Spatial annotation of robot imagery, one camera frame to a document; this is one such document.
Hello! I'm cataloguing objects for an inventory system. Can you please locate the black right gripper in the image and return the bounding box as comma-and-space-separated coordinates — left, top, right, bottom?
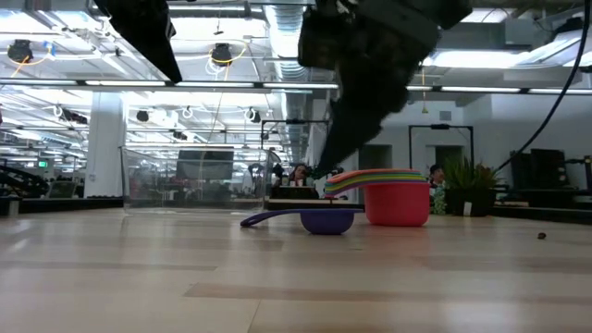
314, 18, 440, 180

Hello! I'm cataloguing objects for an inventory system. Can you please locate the orange measuring cup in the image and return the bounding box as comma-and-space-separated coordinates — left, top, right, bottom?
327, 167, 426, 185

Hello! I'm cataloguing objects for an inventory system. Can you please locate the green measuring cup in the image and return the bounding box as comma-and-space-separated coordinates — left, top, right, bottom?
325, 174, 428, 191

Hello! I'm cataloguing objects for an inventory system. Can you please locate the red measuring cup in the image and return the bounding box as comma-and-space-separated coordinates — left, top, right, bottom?
323, 179, 431, 228

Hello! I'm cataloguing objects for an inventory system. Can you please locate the dark indigo measuring cup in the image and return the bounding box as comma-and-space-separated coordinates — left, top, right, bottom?
240, 207, 364, 236

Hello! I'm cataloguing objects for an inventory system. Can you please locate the linear ceiling light bar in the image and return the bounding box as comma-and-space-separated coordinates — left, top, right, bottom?
0, 79, 592, 95

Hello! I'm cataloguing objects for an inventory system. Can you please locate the person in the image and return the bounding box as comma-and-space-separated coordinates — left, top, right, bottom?
427, 164, 446, 186
289, 162, 314, 189

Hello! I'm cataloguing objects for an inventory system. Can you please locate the white pillar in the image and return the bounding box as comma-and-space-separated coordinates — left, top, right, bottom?
83, 91, 127, 199

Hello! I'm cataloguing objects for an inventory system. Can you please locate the green plant in dark pot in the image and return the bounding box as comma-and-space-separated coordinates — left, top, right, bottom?
432, 155, 505, 217

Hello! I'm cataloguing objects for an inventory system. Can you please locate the dark background monitor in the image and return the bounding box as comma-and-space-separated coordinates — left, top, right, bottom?
175, 150, 235, 181

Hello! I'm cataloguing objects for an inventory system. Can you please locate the black background equipment rack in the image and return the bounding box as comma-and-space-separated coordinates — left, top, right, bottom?
510, 148, 569, 195

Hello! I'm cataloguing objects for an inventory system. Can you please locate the black background machine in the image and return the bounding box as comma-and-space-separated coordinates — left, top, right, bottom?
0, 164, 50, 198

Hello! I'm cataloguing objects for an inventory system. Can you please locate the black background station frame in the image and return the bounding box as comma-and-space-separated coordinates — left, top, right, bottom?
261, 118, 330, 204
408, 123, 475, 184

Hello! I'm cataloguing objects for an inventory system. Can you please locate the black ceiling dome camera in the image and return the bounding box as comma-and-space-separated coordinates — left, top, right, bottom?
6, 39, 33, 64
210, 42, 234, 68

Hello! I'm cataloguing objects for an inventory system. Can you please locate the yellow hanging ceiling cord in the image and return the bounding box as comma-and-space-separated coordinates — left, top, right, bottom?
420, 67, 429, 115

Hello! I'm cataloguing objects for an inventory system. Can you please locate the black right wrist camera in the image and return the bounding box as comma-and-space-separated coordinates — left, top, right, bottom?
298, 8, 343, 70

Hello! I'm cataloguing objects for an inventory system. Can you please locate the silver ribbed ceiling duct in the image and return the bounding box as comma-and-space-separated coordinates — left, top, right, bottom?
265, 0, 312, 158

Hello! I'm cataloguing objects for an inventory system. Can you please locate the black aluminium table frame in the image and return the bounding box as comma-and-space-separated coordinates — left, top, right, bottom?
0, 196, 592, 226

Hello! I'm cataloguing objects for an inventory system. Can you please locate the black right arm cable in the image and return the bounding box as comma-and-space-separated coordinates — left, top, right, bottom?
497, 0, 592, 172

